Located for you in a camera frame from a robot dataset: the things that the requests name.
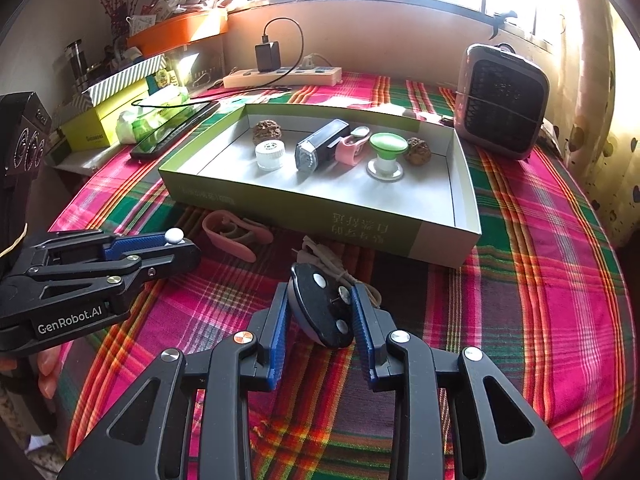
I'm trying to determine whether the dark glass jar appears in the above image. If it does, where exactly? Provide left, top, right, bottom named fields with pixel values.
left=65, top=40, right=92, bottom=92

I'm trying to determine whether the plaid tablecloth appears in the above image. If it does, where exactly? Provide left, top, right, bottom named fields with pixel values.
left=47, top=70, right=638, bottom=480

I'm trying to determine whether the black smartphone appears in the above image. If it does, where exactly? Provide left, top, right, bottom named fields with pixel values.
left=130, top=101, right=221, bottom=162

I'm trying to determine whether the brown walnut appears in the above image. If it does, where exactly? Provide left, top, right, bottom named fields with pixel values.
left=404, top=137, right=432, bottom=166
left=252, top=119, right=282, bottom=146

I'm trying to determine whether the green yellow packet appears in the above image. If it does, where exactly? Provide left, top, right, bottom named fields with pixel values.
left=150, top=67, right=181, bottom=88

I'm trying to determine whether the person's left hand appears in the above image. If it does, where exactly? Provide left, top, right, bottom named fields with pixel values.
left=36, top=344, right=65, bottom=400

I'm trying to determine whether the green and white cardboard box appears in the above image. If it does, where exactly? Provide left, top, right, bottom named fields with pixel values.
left=158, top=102, right=482, bottom=268

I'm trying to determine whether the pink clip with grey top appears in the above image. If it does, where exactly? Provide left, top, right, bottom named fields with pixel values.
left=335, top=126, right=372, bottom=166

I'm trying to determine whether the black window handle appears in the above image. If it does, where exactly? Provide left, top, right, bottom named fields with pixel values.
left=487, top=10, right=521, bottom=41

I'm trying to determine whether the green tissue pack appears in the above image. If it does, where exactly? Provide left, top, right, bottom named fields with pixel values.
left=115, top=85, right=193, bottom=143

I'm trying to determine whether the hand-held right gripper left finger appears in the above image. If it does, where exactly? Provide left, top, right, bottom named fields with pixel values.
left=59, top=300, right=292, bottom=480

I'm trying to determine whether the white power strip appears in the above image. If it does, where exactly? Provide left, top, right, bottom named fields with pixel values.
left=222, top=66, right=343, bottom=90

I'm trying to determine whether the black bike light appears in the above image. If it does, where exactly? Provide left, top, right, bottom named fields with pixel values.
left=294, top=119, right=351, bottom=173

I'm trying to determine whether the white charger with cable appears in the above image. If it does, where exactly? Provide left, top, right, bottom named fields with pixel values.
left=287, top=236, right=385, bottom=352

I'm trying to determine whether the small grey fan heater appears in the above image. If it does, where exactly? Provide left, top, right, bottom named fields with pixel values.
left=454, top=42, right=550, bottom=161

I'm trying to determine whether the cream heart print curtain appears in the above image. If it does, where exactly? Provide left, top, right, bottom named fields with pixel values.
left=555, top=0, right=640, bottom=246

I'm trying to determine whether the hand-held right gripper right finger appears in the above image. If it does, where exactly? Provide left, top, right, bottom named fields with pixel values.
left=350, top=285, right=583, bottom=480

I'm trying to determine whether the orange tray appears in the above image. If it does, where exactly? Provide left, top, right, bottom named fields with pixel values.
left=126, top=7, right=230, bottom=58

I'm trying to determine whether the green white striped box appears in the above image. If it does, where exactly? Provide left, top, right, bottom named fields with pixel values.
left=80, top=52, right=168, bottom=106

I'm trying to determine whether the yellow green cardboard box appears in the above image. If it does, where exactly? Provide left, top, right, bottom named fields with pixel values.
left=60, top=77, right=151, bottom=153

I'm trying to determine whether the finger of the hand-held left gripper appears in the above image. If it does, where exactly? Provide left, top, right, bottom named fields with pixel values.
left=5, top=240, right=202, bottom=307
left=22, top=229, right=171, bottom=263

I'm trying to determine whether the small white round jar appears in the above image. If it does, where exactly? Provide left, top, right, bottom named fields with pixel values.
left=255, top=140, right=286, bottom=171

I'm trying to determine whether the black charging cable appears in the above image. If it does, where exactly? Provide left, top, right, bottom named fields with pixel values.
left=131, top=17, right=306, bottom=111

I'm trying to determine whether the black power adapter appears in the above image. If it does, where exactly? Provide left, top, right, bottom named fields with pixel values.
left=255, top=42, right=281, bottom=73

